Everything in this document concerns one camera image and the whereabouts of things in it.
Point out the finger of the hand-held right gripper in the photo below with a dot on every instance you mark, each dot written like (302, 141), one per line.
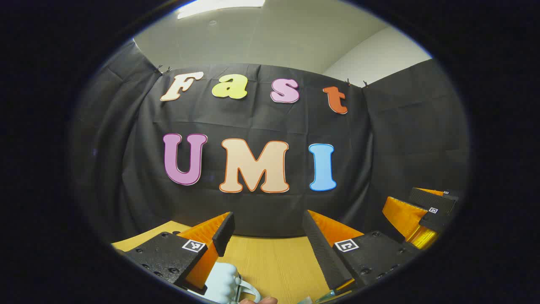
(430, 199)
(403, 215)

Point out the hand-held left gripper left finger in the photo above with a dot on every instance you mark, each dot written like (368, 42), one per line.
(225, 234)

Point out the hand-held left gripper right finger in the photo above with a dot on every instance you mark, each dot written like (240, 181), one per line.
(320, 249)

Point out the light blue suitcase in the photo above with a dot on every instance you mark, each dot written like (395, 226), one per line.
(223, 280)

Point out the ceiling light panel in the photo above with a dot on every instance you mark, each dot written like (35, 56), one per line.
(219, 6)

